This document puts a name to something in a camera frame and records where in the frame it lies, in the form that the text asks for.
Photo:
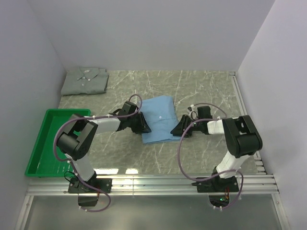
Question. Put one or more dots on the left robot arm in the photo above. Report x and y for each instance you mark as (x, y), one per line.
(75, 137)

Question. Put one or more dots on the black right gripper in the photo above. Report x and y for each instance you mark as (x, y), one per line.
(180, 129)

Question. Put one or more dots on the aluminium rail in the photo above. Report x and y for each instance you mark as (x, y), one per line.
(154, 185)
(257, 158)

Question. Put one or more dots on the aluminium front rail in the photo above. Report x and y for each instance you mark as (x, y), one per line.
(154, 185)

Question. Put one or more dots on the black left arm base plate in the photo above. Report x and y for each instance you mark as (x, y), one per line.
(87, 197)

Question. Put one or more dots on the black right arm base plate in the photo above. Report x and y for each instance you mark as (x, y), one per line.
(220, 189)

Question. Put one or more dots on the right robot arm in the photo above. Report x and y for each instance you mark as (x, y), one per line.
(242, 140)

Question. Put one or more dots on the green plastic tray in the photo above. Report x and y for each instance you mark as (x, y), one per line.
(42, 162)

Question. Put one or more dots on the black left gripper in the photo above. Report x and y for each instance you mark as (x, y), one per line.
(143, 127)

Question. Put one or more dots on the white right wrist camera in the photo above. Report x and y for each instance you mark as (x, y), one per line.
(190, 111)

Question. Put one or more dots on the aluminium right side rail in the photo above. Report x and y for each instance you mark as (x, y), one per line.
(257, 158)

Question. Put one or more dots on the light blue long sleeve shirt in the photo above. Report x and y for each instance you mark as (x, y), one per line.
(160, 116)

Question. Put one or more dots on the folded grey shirt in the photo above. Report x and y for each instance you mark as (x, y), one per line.
(85, 80)

